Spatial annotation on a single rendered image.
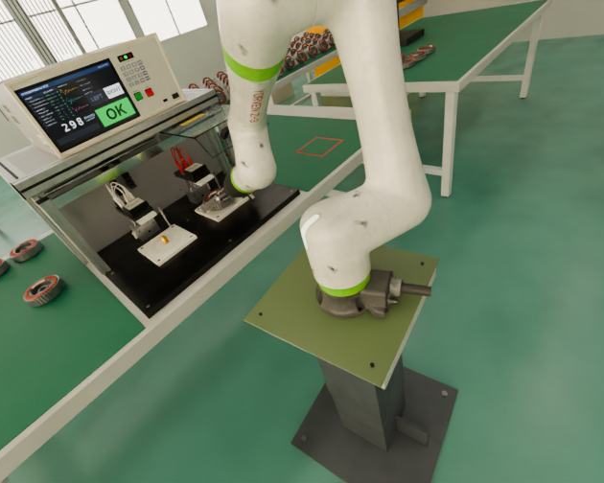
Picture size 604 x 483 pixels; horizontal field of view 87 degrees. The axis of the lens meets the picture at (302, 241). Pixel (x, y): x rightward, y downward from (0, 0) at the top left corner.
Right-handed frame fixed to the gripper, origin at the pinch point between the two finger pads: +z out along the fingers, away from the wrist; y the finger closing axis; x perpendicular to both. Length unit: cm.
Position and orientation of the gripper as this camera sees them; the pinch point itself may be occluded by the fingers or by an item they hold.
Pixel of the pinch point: (219, 198)
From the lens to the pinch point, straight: 122.6
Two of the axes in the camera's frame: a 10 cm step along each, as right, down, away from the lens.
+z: -5.2, 1.3, 8.4
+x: -5.7, -7.9, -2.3
